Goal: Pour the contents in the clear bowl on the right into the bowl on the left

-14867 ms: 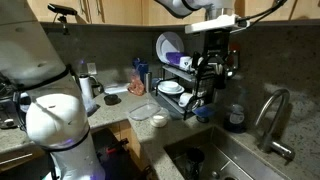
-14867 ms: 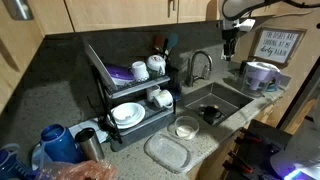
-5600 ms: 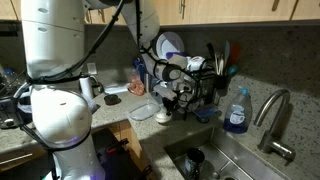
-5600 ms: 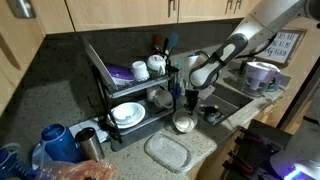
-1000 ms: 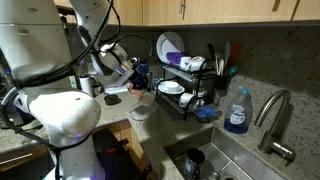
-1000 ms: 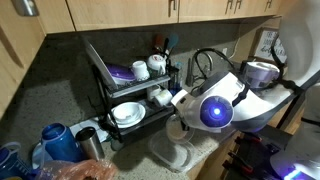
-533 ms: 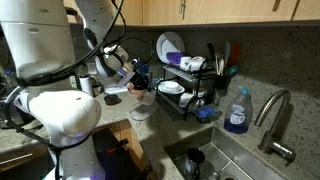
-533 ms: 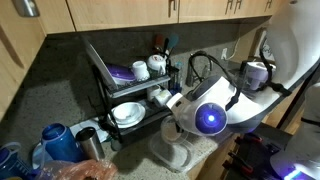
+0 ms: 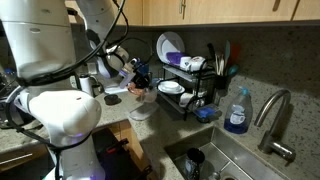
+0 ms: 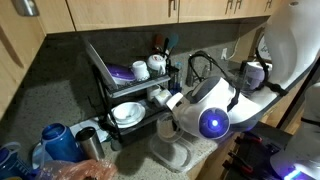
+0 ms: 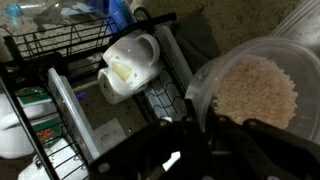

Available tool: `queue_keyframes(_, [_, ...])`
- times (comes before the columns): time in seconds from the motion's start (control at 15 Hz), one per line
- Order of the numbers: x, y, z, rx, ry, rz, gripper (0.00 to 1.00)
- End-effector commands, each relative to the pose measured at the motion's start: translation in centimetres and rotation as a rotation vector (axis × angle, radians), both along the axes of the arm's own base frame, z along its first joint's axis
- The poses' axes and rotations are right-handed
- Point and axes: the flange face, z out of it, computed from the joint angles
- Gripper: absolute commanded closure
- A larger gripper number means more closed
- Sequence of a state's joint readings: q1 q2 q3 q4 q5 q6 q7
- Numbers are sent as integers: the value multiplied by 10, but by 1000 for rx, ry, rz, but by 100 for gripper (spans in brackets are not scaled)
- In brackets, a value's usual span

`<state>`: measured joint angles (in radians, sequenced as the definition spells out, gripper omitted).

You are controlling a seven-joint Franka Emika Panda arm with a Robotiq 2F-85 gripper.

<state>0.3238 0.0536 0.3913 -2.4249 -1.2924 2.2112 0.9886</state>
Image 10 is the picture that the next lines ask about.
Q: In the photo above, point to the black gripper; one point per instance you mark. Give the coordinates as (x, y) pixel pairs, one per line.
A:
(175, 121)

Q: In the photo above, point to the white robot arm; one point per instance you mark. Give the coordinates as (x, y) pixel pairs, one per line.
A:
(293, 40)

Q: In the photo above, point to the blue dish soap bottle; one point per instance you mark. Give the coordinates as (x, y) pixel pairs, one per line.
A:
(178, 88)

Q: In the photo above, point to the black two-tier dish rack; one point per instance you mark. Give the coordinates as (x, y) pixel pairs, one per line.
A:
(140, 85)

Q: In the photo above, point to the plain white mug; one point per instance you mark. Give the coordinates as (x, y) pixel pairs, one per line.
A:
(140, 70)
(152, 93)
(163, 97)

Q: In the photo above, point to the rectangular clear plastic container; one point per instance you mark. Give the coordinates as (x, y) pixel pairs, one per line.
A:
(173, 156)

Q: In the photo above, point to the stacked white plates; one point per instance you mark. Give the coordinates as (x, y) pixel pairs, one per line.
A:
(135, 124)

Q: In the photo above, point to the black utensil holder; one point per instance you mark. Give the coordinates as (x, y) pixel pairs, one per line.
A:
(170, 80)

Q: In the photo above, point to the curved metal faucet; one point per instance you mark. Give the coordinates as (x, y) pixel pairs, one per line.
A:
(189, 75)

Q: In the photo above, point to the white bowl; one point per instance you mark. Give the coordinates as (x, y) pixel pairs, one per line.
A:
(126, 111)

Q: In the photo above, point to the white mug with red print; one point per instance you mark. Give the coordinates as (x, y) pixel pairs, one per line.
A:
(156, 63)

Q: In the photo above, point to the purple bowl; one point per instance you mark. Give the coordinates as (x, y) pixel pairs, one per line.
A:
(120, 73)

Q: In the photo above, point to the black kitchen utensil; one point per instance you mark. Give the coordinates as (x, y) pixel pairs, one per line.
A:
(165, 46)

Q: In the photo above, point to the teal spatula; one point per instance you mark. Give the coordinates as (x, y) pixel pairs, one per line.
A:
(172, 40)

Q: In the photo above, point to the red spatula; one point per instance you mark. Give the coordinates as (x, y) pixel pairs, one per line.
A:
(158, 41)

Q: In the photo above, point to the stainless steel tumbler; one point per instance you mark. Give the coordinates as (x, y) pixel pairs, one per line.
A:
(91, 146)

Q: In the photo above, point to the white paper sheet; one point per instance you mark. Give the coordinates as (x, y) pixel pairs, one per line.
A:
(83, 126)

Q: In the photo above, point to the water filter pitcher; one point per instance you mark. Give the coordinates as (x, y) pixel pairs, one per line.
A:
(255, 71)

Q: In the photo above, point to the white cutting board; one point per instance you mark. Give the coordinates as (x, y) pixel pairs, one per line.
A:
(98, 65)

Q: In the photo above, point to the orange plastic bag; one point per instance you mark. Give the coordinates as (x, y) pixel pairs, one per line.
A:
(83, 171)

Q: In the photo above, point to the blue plastic jug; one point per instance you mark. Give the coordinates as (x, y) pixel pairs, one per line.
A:
(61, 143)

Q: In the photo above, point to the wooden upper cabinets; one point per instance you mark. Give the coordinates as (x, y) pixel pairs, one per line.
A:
(123, 13)

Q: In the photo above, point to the blue measuring pitcher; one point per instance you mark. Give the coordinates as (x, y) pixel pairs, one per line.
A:
(10, 165)

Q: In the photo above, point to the wooden side cabinet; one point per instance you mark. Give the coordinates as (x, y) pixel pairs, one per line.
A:
(16, 50)

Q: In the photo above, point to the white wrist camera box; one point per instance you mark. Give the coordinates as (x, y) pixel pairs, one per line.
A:
(174, 101)

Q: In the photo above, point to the white wall outlet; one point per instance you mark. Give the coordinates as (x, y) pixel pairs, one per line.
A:
(224, 54)

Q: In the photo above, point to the dark robot mount platform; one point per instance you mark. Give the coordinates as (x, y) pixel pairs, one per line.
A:
(266, 136)

